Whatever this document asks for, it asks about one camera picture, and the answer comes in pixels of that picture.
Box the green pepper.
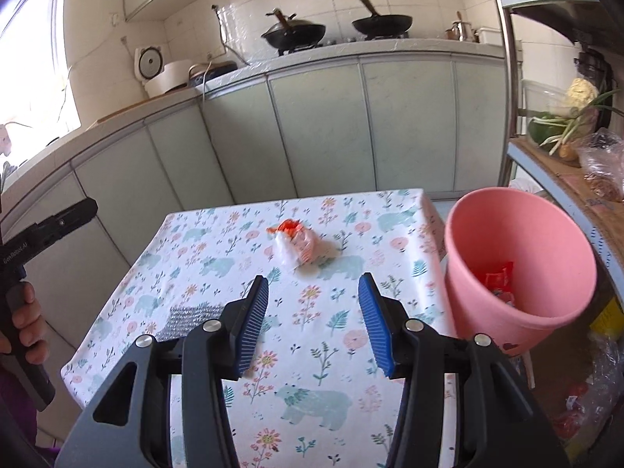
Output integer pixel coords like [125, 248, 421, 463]
[528, 119, 561, 147]

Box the silver foil packet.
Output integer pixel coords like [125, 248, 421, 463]
[155, 302, 227, 343]

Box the metal shelf rack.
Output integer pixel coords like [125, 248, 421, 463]
[480, 0, 624, 313]

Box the clear bag with red contents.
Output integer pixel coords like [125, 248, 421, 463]
[556, 331, 624, 459]

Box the white rice cooker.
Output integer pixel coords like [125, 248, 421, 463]
[133, 45, 193, 98]

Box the person's left hand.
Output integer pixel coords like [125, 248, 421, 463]
[0, 280, 52, 369]

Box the black wok with handle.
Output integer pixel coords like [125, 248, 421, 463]
[351, 0, 414, 37]

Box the person's purple clothing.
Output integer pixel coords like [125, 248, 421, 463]
[0, 356, 64, 468]

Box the yellow plastic item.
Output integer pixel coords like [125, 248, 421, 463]
[590, 297, 624, 337]

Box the metal kettle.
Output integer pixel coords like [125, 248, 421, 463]
[446, 11, 476, 42]

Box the cauliflower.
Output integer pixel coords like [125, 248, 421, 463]
[566, 77, 599, 108]

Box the dark electric cooker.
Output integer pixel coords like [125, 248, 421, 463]
[188, 60, 239, 86]

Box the floral printed tablecloth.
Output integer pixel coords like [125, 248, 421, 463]
[61, 188, 459, 468]

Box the cardboard shelf liner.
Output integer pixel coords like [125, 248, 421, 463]
[509, 136, 624, 254]

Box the clear plastic bag orange top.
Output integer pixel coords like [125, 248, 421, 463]
[266, 218, 342, 269]

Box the black blender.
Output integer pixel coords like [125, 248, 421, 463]
[575, 49, 612, 89]

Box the pale green kitchen cabinet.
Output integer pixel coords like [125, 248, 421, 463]
[0, 53, 510, 352]

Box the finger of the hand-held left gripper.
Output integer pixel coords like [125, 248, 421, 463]
[29, 198, 98, 250]

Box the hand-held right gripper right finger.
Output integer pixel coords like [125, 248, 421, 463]
[358, 273, 571, 468]

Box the gas stove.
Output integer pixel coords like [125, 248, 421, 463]
[275, 32, 410, 57]

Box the black wok with lid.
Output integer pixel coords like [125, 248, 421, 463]
[261, 8, 327, 52]

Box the red snack packet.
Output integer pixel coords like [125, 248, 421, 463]
[478, 261, 516, 309]

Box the clear bag of dried food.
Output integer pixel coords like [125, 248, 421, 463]
[578, 128, 624, 202]

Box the clear plastic container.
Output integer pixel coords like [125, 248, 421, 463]
[521, 79, 571, 122]

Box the pink plastic bucket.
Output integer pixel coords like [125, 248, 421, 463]
[443, 186, 598, 358]

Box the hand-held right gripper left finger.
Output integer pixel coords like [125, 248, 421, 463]
[61, 275, 270, 468]

